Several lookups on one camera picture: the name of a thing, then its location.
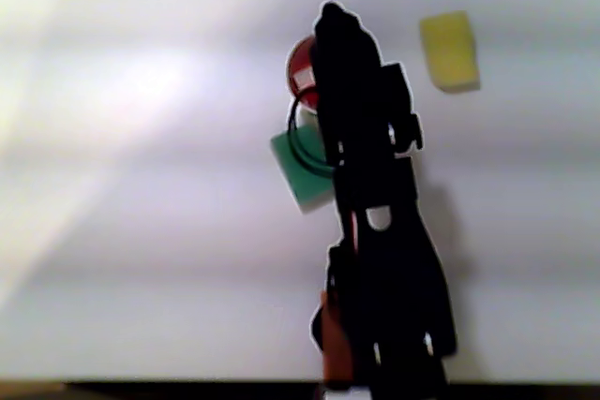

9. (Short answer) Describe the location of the green and white paper cup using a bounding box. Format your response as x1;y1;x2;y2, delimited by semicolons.
269;95;339;215

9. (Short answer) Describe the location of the yellow and white sponge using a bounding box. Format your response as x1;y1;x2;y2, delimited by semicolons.
418;9;481;94

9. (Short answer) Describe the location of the red and white sponge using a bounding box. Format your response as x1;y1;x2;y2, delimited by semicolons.
284;36;325;113

